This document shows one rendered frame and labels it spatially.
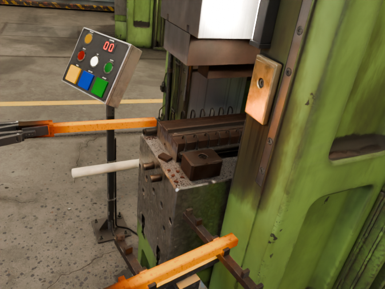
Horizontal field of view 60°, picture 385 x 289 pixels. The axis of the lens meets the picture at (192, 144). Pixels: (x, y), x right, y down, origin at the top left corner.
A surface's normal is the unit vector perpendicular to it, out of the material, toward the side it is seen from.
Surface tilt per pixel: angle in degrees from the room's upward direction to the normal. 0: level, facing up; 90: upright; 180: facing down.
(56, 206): 0
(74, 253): 0
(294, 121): 90
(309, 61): 90
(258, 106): 90
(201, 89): 90
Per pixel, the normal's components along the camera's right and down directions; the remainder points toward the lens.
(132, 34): 0.19, 0.51
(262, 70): -0.90, 0.12
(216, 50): 0.43, 0.50
